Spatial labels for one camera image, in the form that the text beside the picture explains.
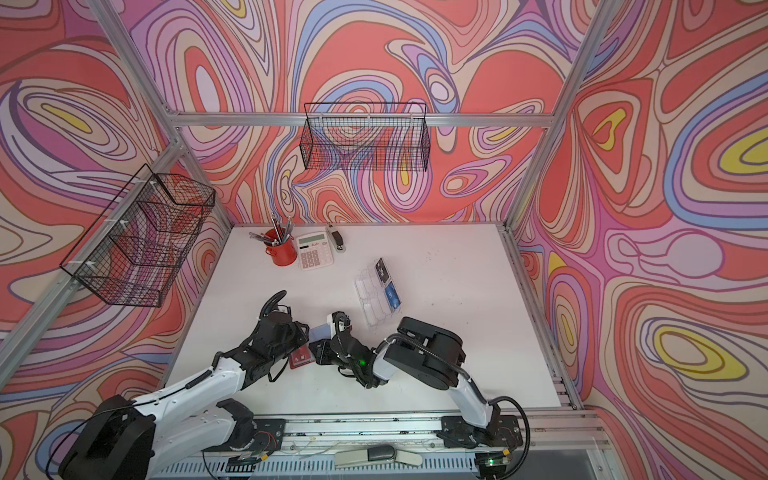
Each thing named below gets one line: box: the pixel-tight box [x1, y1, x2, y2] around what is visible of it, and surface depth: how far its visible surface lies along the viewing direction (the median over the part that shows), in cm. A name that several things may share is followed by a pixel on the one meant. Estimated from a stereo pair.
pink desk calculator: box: [296, 232, 335, 271], surface depth 111 cm
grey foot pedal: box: [334, 445, 423, 468], surface depth 69 cm
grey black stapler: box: [327, 224, 347, 253], surface depth 113 cm
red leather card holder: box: [288, 343, 316, 369], surface depth 86 cm
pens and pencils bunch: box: [249, 215, 295, 246], surface depth 104 cm
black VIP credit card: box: [375, 257, 389, 283], surface depth 96 cm
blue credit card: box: [385, 281, 401, 310], surface depth 90 cm
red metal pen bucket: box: [264, 228, 297, 267], surface depth 108 cm
